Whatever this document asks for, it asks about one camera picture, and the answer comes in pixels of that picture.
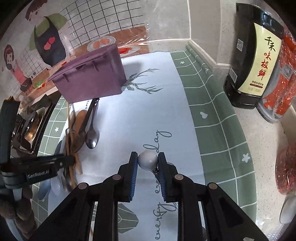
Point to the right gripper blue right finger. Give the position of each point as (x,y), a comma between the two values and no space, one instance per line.
(179,188)

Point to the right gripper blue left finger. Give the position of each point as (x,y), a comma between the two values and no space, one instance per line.
(117,188)

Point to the wooden chopstick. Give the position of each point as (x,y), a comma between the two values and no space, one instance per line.
(70,124)

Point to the wooden spoon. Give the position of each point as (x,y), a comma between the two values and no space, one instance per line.
(78,143)

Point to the purple plastic utensil bin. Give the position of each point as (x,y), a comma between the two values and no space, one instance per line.
(99,73)

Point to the black handled steel spoon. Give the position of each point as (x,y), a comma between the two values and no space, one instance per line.
(82,132)

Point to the steel gas stove burner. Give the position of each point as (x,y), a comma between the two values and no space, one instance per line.
(29,130)

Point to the green white table mat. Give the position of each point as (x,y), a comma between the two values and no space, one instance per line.
(172,103)

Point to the chili jar yellow lid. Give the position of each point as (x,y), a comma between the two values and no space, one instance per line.
(285,170)

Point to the red chili bottle orange cap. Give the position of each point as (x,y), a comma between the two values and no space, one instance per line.
(280,91)

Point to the dark soy sauce bottle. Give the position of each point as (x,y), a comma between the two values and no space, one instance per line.
(259,35)

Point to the cartoon couple wall sticker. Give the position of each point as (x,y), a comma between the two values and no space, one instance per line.
(44,35)

